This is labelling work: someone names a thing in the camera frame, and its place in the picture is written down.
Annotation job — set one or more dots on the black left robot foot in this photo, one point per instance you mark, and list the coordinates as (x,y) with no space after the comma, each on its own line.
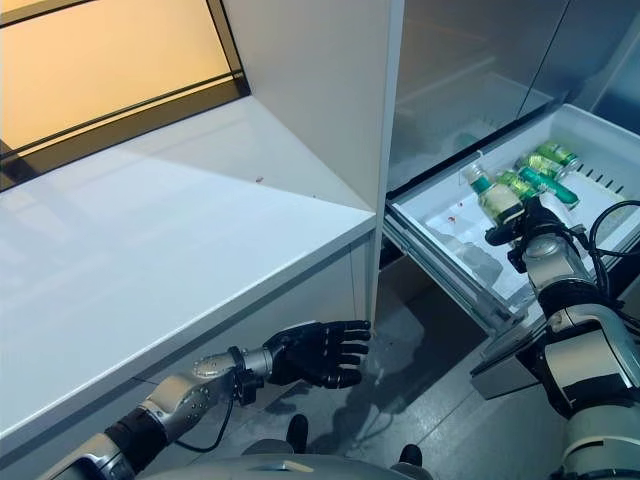
(299,432)

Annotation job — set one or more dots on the white fridge drawer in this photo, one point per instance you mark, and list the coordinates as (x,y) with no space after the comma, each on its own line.
(450,235)

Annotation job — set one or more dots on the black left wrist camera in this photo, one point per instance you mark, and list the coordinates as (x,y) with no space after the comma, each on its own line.
(246,380)

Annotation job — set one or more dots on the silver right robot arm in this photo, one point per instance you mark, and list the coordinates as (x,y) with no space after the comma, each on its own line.
(585,350)

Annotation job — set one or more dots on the stainless steel fridge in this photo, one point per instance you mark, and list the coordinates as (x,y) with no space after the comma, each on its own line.
(475,60)

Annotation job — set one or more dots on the steel lower fridge drawer front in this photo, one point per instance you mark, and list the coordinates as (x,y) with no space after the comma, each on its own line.
(505,365)

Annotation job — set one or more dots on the black right robot foot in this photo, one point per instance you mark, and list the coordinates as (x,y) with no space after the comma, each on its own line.
(412,454)

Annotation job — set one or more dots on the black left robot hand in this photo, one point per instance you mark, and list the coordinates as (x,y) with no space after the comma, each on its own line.
(310,355)

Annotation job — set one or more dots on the black robot foot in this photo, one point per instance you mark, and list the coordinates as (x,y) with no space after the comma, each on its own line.
(412,454)
(299,432)

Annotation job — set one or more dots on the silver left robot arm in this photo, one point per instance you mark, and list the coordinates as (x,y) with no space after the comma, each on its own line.
(175,400)

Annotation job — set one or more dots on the grey robot torso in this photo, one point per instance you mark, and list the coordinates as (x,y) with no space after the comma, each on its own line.
(280,462)

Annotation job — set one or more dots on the black framed window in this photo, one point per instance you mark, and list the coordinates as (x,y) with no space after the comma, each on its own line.
(100,75)

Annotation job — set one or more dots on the tall white cabinet panel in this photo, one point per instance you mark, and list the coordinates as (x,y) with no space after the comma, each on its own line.
(325,75)

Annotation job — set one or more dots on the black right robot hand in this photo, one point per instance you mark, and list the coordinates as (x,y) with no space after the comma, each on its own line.
(537,222)

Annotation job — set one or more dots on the white counter cabinet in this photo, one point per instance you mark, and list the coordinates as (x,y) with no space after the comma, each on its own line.
(150,250)

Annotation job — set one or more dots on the clear yellow tea drink bottle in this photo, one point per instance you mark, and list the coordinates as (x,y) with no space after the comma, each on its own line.
(497,197)

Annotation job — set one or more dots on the dark green drink can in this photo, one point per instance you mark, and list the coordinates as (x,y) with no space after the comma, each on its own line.
(562,192)

